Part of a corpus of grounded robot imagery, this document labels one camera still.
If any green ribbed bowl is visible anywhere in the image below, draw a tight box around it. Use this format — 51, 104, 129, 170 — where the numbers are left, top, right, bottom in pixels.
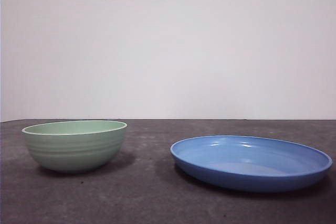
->
21, 120, 129, 174

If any blue round plate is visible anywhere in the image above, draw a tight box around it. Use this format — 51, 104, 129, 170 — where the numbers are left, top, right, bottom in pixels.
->
170, 135, 333, 193

